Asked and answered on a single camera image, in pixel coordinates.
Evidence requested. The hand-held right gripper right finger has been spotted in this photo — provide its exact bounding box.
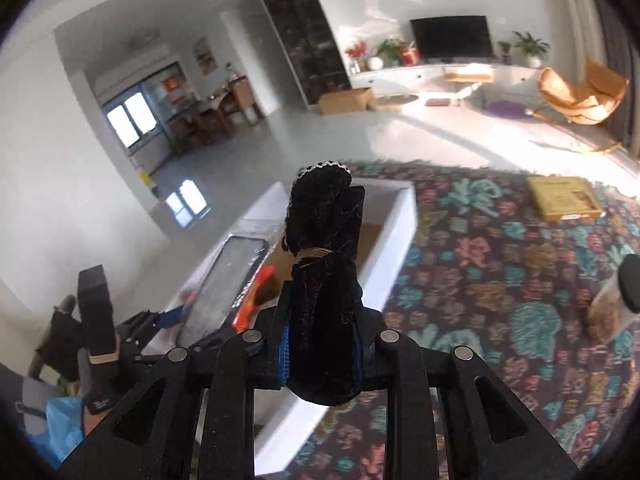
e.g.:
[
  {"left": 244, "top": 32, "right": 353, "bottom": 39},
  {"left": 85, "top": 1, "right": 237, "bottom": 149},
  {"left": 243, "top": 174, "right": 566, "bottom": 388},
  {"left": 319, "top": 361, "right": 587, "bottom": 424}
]
[{"left": 352, "top": 307, "right": 581, "bottom": 480}]

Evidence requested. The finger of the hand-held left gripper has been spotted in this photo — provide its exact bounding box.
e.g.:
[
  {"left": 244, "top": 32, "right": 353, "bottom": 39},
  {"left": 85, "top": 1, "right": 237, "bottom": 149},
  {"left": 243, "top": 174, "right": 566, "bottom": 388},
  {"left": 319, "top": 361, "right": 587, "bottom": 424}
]
[{"left": 150, "top": 304, "right": 194, "bottom": 332}]

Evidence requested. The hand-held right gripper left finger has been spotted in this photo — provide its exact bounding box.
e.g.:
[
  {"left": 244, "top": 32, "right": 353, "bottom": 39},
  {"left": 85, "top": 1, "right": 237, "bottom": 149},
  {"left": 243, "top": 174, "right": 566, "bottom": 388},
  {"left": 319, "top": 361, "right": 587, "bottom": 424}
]
[{"left": 57, "top": 282, "right": 296, "bottom": 480}]

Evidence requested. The black velvet cloth bundle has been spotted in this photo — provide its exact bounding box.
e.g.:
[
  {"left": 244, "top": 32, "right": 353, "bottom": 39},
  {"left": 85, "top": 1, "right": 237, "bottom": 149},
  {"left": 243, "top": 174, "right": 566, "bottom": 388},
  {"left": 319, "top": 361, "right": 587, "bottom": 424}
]
[{"left": 282, "top": 161, "right": 367, "bottom": 407}]

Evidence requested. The tan rubber band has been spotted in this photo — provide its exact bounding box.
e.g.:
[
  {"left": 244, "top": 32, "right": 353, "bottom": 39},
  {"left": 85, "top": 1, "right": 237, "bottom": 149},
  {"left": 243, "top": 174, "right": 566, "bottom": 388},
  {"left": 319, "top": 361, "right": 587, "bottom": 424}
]
[{"left": 294, "top": 247, "right": 333, "bottom": 264}]

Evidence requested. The white storage box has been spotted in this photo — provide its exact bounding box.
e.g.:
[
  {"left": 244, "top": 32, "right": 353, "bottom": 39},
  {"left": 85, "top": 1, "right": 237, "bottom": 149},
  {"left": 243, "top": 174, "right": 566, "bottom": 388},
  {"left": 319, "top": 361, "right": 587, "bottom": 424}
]
[{"left": 150, "top": 177, "right": 418, "bottom": 478}]

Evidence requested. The dark chair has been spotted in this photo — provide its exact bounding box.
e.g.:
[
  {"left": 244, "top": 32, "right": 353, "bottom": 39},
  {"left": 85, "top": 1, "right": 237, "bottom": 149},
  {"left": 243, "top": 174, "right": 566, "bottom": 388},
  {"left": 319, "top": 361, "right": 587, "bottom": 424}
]
[{"left": 27, "top": 295, "right": 91, "bottom": 396}]

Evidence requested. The blue plastic bag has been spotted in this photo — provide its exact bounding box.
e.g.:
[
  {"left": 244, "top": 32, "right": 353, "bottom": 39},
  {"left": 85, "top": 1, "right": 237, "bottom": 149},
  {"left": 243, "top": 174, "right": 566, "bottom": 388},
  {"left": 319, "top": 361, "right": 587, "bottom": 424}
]
[{"left": 30, "top": 396, "right": 88, "bottom": 466}]

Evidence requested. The wooden dining table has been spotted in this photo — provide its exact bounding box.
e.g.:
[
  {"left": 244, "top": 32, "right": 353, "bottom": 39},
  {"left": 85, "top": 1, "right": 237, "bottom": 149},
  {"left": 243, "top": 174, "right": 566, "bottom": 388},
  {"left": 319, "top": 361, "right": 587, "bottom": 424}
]
[{"left": 167, "top": 100, "right": 236, "bottom": 148}]

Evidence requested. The glass sliding door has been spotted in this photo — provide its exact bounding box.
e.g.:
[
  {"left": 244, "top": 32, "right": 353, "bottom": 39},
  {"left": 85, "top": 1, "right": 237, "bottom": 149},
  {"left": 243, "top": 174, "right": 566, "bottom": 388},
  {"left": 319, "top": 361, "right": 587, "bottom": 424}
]
[{"left": 102, "top": 62, "right": 201, "bottom": 161}]

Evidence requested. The wooden dining chair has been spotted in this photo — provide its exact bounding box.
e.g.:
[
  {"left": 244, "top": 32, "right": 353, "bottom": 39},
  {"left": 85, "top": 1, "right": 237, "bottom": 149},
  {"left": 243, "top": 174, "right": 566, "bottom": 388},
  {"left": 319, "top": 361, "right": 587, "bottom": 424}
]
[{"left": 227, "top": 75, "right": 265, "bottom": 128}]

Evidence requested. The clear plastic jar black lid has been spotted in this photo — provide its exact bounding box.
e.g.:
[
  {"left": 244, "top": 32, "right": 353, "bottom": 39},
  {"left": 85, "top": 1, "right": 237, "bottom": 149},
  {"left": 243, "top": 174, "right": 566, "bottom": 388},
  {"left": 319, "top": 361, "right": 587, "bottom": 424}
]
[{"left": 587, "top": 254, "right": 640, "bottom": 345}]

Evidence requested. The yellow flat box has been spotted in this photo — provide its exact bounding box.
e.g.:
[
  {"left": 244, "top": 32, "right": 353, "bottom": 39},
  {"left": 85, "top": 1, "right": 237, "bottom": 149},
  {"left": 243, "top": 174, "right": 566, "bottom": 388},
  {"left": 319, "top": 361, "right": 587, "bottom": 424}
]
[{"left": 526, "top": 175, "right": 607, "bottom": 223}]

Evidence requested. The round woven mat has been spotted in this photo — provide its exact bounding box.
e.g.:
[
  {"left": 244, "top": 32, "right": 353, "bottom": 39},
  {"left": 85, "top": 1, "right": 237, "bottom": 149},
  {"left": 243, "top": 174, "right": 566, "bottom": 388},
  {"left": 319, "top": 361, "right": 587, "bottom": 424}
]
[{"left": 367, "top": 92, "right": 421, "bottom": 112}]

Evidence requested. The cardboard box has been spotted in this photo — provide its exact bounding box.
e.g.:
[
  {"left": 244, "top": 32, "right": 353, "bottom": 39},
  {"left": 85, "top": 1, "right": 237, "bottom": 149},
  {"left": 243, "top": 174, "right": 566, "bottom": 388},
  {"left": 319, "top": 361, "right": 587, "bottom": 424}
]
[{"left": 317, "top": 87, "right": 373, "bottom": 116}]

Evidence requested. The purple floor mat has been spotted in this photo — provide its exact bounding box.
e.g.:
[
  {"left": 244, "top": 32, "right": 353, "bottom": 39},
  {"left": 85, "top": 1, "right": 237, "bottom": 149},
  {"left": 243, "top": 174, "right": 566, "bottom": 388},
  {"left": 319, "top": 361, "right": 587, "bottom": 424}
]
[{"left": 482, "top": 100, "right": 531, "bottom": 121}]

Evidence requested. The red flower bouquet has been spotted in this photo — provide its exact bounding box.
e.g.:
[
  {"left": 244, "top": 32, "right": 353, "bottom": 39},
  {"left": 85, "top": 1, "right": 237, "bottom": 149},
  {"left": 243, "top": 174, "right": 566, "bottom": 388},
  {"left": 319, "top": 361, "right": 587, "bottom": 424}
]
[{"left": 345, "top": 40, "right": 368, "bottom": 72}]

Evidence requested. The green plant with red decor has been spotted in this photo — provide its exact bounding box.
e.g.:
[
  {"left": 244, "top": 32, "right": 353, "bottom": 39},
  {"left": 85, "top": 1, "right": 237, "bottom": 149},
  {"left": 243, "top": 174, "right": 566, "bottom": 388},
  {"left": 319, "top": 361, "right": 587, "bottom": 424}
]
[{"left": 376, "top": 37, "right": 407, "bottom": 67}]

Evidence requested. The dark display cabinet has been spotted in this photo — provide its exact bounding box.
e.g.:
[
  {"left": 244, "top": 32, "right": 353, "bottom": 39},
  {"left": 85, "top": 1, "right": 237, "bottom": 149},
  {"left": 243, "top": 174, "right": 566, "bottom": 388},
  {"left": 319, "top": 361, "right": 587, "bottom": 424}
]
[{"left": 253, "top": 0, "right": 351, "bottom": 107}]

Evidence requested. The black flat television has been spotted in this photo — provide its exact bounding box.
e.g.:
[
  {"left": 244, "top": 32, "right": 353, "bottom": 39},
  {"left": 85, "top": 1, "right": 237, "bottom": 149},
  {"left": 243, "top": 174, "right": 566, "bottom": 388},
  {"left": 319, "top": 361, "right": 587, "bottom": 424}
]
[{"left": 410, "top": 16, "right": 495, "bottom": 61}]

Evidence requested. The orange lounge chair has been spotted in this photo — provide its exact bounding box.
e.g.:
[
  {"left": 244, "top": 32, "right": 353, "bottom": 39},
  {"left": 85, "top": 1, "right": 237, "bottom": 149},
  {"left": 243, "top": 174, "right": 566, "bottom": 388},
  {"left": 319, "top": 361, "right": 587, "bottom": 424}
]
[{"left": 537, "top": 57, "right": 630, "bottom": 153}]

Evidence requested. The green potted plant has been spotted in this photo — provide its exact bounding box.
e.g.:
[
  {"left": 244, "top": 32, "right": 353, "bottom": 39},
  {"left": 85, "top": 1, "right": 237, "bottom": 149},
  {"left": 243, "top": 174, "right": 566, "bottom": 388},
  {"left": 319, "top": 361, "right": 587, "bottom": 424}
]
[{"left": 512, "top": 31, "right": 551, "bottom": 68}]

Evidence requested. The grey curtain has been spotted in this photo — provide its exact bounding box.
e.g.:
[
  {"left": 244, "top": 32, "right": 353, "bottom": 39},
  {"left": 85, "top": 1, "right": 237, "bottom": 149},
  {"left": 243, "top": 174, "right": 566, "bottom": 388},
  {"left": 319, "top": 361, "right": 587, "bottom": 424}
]
[{"left": 565, "top": 0, "right": 640, "bottom": 161}]

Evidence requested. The clear package with black frame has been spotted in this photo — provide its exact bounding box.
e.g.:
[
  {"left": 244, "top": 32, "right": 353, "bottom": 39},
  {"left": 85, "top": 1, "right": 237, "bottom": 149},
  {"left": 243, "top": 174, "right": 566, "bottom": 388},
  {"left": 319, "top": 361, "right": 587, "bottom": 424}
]
[{"left": 176, "top": 232, "right": 271, "bottom": 348}]

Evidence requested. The wall poster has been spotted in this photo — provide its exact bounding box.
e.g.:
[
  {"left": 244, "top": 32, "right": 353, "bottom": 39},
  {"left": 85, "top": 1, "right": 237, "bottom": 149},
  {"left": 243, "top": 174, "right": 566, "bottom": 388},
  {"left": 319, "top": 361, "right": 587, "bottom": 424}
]
[{"left": 193, "top": 37, "right": 218, "bottom": 77}]

